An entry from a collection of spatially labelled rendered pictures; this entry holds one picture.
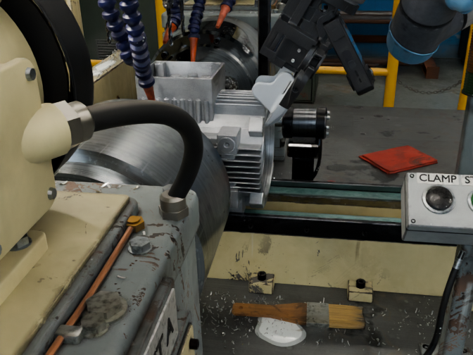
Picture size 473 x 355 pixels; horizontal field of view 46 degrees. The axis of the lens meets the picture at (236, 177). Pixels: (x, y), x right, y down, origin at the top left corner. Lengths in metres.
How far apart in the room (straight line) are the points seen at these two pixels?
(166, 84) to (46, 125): 0.61
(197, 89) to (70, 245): 0.51
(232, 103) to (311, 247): 0.26
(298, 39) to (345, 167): 0.66
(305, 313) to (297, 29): 0.42
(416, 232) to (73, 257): 0.43
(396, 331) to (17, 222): 0.71
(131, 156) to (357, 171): 0.88
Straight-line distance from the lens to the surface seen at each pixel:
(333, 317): 0.89
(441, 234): 0.69
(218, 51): 1.10
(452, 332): 0.81
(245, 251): 0.94
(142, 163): 0.56
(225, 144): 0.82
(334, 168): 1.38
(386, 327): 0.90
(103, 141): 0.58
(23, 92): 0.26
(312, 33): 0.79
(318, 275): 0.95
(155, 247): 0.40
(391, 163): 1.41
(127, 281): 0.37
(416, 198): 0.68
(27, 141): 0.26
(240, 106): 0.86
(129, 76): 1.01
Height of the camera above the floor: 1.37
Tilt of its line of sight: 26 degrees down
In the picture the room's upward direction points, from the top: 1 degrees counter-clockwise
